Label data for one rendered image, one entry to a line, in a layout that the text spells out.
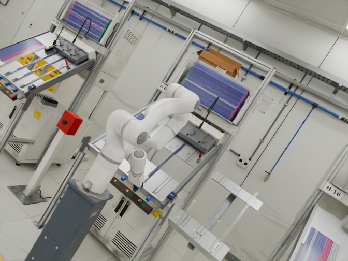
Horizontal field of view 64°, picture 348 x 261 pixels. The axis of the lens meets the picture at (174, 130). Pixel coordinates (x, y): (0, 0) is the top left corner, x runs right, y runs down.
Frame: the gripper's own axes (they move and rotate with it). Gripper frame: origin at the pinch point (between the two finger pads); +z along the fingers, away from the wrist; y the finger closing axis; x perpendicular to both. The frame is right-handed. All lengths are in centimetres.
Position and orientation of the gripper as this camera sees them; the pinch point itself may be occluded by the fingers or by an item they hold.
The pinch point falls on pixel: (135, 186)
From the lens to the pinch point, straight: 181.9
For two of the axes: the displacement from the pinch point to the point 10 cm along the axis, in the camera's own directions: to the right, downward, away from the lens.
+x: 6.1, -4.9, 6.2
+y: 7.8, 5.2, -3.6
